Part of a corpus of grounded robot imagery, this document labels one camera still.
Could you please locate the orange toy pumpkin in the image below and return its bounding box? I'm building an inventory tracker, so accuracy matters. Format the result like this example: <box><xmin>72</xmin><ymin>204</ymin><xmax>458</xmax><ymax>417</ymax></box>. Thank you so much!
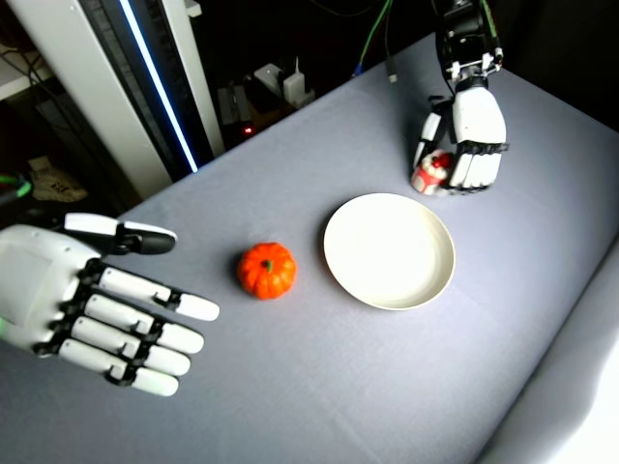
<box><xmin>236</xmin><ymin>242</ymin><xmax>298</xmax><ymax>302</ymax></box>

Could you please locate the toy cake with strawberry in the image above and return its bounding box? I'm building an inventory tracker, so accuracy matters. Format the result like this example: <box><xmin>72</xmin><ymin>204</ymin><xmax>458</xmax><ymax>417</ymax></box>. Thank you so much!
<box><xmin>410</xmin><ymin>149</ymin><xmax>456</xmax><ymax>197</ymax></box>

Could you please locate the cream round plate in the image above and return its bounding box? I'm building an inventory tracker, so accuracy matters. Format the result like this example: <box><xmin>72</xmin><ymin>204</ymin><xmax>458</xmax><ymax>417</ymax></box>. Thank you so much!
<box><xmin>322</xmin><ymin>192</ymin><xmax>457</xmax><ymax>311</ymax></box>

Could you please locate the black device with red light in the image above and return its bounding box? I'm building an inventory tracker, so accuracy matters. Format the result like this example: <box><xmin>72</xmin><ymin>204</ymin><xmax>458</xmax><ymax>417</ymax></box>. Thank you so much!
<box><xmin>221</xmin><ymin>120</ymin><xmax>272</xmax><ymax>146</ymax></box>

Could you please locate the grey table cloth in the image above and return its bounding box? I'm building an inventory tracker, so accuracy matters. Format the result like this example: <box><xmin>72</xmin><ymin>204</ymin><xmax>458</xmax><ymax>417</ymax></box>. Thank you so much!
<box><xmin>0</xmin><ymin>32</ymin><xmax>619</xmax><ymax>464</ymax></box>

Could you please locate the white power adapter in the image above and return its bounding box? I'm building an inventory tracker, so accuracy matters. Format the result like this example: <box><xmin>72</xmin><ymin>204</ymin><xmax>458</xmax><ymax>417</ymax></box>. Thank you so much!
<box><xmin>282</xmin><ymin>57</ymin><xmax>307</xmax><ymax>105</ymax></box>

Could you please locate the black box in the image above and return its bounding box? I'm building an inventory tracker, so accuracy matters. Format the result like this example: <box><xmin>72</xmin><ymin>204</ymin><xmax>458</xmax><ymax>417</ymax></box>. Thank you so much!
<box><xmin>216</xmin><ymin>85</ymin><xmax>252</xmax><ymax>128</ymax></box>

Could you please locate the white angled plug block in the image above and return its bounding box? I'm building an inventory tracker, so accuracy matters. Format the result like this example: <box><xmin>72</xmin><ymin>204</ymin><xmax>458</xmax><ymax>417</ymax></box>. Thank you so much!
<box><xmin>253</xmin><ymin>63</ymin><xmax>285</xmax><ymax>98</ymax></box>

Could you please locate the crumpled printed paper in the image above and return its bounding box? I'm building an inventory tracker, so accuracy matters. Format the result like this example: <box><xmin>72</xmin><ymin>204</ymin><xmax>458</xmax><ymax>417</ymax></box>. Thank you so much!
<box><xmin>27</xmin><ymin>157</ymin><xmax>89</xmax><ymax>203</ymax></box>

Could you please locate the white column with blue light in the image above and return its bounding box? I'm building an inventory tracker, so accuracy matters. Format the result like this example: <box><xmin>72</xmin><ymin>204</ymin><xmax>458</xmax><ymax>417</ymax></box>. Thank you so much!
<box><xmin>7</xmin><ymin>0</ymin><xmax>226</xmax><ymax>199</ymax></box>

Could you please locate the white shelf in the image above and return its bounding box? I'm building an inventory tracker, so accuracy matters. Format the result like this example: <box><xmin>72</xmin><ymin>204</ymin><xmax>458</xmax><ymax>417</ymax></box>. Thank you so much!
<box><xmin>0</xmin><ymin>45</ymin><xmax>54</xmax><ymax>101</ymax></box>

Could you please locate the black cable with white plug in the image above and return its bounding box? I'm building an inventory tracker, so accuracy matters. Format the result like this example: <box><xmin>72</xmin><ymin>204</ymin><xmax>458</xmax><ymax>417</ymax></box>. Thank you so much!
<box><xmin>384</xmin><ymin>0</ymin><xmax>400</xmax><ymax>84</ymax></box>

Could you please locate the green cable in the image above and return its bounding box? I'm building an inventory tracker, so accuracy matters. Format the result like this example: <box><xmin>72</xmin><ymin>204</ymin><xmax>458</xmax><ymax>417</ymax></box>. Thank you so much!
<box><xmin>354</xmin><ymin>0</ymin><xmax>394</xmax><ymax>78</ymax></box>

